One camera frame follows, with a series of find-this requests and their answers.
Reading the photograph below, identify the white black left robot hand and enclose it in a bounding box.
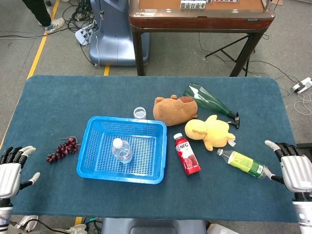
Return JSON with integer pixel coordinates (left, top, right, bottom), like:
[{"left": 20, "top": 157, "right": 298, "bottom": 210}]
[{"left": 0, "top": 145, "right": 41, "bottom": 199}]

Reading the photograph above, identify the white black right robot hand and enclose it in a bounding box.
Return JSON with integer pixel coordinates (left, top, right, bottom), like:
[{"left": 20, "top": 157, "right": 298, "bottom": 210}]
[{"left": 264, "top": 140, "right": 312, "bottom": 195}]

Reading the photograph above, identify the clear water bottle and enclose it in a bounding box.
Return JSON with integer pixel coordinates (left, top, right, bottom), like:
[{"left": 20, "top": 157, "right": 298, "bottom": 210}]
[{"left": 111, "top": 137, "right": 134, "bottom": 164}]

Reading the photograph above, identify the green label drink bottle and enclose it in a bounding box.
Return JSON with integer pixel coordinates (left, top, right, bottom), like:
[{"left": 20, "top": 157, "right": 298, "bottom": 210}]
[{"left": 216, "top": 148, "right": 270, "bottom": 179}]

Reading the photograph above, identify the red NFC juice bottle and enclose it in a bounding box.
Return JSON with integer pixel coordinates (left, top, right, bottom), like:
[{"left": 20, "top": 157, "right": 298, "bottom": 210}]
[{"left": 173, "top": 133, "right": 201, "bottom": 176}]

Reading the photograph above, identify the dark red grape bunch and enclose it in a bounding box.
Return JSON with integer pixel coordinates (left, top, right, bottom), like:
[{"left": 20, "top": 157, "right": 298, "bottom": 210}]
[{"left": 46, "top": 136, "right": 81, "bottom": 164}]

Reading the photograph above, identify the blue perforated plastic basket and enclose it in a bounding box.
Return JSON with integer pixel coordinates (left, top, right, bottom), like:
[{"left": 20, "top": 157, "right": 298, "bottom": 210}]
[{"left": 76, "top": 116, "right": 168, "bottom": 185}]

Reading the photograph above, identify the yellow plush toy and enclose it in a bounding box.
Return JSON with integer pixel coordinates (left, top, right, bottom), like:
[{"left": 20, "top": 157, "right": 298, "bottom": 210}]
[{"left": 184, "top": 115, "right": 236, "bottom": 151}]

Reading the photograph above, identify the teal table cloth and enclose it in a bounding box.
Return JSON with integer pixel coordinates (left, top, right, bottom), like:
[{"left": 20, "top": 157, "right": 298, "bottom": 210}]
[{"left": 0, "top": 75, "right": 299, "bottom": 223}]

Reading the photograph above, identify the brown capybara plush toy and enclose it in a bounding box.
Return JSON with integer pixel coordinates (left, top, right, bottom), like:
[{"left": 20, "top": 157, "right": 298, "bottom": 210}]
[{"left": 153, "top": 95, "right": 198, "bottom": 127}]

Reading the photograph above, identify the small clear glass jar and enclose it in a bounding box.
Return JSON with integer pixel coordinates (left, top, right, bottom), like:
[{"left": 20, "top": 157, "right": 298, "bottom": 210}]
[{"left": 133, "top": 106, "right": 147, "bottom": 120}]

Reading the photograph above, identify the grey-blue robot torso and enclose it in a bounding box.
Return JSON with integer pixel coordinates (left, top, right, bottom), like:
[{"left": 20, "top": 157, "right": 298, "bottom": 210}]
[{"left": 101, "top": 218, "right": 208, "bottom": 234}]

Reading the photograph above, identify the white power strip with plugs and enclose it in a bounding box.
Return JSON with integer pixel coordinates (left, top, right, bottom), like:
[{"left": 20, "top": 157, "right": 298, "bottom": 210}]
[{"left": 75, "top": 24, "right": 95, "bottom": 46}]

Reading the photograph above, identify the person in black trousers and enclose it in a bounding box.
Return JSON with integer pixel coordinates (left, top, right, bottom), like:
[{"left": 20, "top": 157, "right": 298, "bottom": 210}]
[{"left": 21, "top": 0, "right": 65, "bottom": 34}]

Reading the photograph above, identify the brown mahjong table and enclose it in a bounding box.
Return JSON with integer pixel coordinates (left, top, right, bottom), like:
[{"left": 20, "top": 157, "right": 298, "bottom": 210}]
[{"left": 128, "top": 0, "right": 276, "bottom": 78}]

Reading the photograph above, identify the dark print mahjong tile row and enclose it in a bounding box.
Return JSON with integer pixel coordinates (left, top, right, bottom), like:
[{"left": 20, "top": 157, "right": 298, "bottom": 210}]
[{"left": 180, "top": 0, "right": 208, "bottom": 10}]

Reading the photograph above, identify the white loose cable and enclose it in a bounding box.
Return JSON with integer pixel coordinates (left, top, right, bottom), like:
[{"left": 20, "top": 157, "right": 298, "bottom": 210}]
[{"left": 293, "top": 92, "right": 312, "bottom": 116}]

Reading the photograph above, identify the black cable bundle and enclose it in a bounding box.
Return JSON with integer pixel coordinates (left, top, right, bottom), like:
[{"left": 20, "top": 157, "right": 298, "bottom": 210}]
[{"left": 62, "top": 0, "right": 98, "bottom": 32}]

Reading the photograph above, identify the grey-blue robot pedestal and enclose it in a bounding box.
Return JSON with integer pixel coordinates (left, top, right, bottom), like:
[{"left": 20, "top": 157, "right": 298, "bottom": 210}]
[{"left": 89, "top": 0, "right": 151, "bottom": 66}]

